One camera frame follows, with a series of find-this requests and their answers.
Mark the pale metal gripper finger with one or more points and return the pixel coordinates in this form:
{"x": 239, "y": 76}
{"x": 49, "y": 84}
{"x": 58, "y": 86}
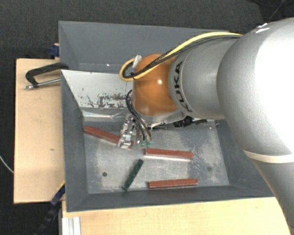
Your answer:
{"x": 127, "y": 138}
{"x": 123, "y": 145}

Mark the red-brown flat block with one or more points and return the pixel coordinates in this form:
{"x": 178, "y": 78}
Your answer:
{"x": 172, "y": 183}
{"x": 169, "y": 153}
{"x": 100, "y": 133}

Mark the dark green flat block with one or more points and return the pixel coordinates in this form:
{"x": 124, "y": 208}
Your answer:
{"x": 133, "y": 174}

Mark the grey metal bin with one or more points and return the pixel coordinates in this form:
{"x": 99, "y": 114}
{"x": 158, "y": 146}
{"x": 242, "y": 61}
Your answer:
{"x": 161, "y": 170}

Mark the pale wood board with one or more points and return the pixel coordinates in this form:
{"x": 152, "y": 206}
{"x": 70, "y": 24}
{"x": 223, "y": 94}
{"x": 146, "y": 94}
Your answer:
{"x": 36, "y": 136}

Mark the black cylinder on white bracket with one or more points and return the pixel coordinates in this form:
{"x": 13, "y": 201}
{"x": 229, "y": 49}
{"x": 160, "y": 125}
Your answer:
{"x": 183, "y": 122}

